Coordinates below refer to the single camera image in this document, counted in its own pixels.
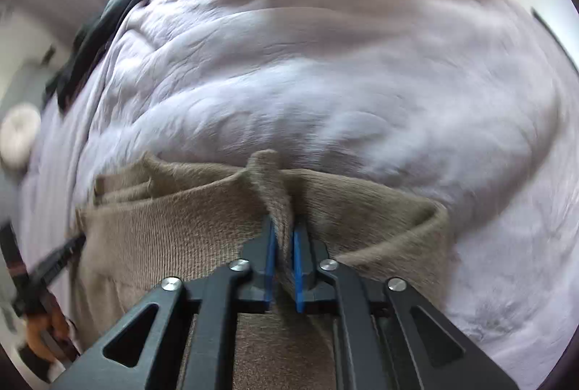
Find grey wall switch panel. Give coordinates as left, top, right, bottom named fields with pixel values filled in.
left=530, top=8, right=579, bottom=71

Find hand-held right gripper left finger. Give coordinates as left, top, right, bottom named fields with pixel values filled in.
left=50, top=215, right=278, bottom=390

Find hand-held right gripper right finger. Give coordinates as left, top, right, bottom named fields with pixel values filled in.
left=292, top=222, right=521, bottom=390

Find dark green clothes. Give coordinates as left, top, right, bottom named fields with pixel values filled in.
left=43, top=0, right=179, bottom=114

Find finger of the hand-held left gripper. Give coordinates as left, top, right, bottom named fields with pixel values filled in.
left=27, top=234, right=88, bottom=288

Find grey quilted sofa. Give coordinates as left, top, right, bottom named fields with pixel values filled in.
left=0, top=64, right=46, bottom=228

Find tan knit sweater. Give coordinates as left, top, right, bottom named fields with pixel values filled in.
left=75, top=149, right=453, bottom=390

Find lavender quilted bedspread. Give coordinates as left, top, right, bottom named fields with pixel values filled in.
left=18, top=0, right=579, bottom=390

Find white round cushion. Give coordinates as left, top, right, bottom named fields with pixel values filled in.
left=0, top=105, right=41, bottom=169

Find person's left hand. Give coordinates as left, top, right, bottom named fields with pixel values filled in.
left=25, top=311, right=71, bottom=362

